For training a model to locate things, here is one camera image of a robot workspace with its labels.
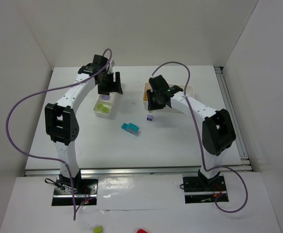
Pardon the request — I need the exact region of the purple lego plate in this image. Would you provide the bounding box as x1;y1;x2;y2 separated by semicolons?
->
102;95;110;101

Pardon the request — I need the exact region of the small purple lego brick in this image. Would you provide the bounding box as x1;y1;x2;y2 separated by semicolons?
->
146;115;154;121

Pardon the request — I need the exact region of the light green lego brick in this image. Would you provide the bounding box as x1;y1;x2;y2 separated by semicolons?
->
97;104;106;109

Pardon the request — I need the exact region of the large white divided container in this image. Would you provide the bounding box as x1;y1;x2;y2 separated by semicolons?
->
141;82;195;114

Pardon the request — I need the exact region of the teal lego brick stack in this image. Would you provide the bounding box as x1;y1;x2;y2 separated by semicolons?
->
121;123;139;135

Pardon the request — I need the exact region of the green lego plate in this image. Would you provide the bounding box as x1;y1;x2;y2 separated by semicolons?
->
100;107;110;114

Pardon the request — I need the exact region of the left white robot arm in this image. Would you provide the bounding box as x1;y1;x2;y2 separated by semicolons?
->
45;54;123;188

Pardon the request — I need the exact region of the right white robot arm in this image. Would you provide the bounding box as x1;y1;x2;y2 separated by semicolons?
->
146;75;236;187

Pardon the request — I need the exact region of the small white container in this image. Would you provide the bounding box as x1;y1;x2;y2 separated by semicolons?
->
93;93;116;118

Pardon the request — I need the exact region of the red object foreground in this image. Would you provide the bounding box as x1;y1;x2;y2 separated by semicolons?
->
136;229;149;233

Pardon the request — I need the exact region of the green lego foreground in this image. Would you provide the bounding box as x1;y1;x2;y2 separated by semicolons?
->
93;226;103;233

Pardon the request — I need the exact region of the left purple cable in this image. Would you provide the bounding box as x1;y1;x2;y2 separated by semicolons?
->
5;48;113;221

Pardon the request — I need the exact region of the aluminium rail right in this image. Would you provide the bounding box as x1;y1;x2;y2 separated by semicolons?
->
214;67;252;172

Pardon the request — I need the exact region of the aluminium rail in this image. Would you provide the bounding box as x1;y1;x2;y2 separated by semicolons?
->
24;165;251;177
214;67;252;172

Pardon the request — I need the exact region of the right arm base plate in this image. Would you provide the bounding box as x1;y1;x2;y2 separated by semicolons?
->
179;176;229;204

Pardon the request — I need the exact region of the aluminium rail front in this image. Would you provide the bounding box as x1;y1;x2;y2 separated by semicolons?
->
24;165;251;177

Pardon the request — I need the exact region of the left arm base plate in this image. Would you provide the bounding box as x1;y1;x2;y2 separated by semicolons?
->
45;178;98;206

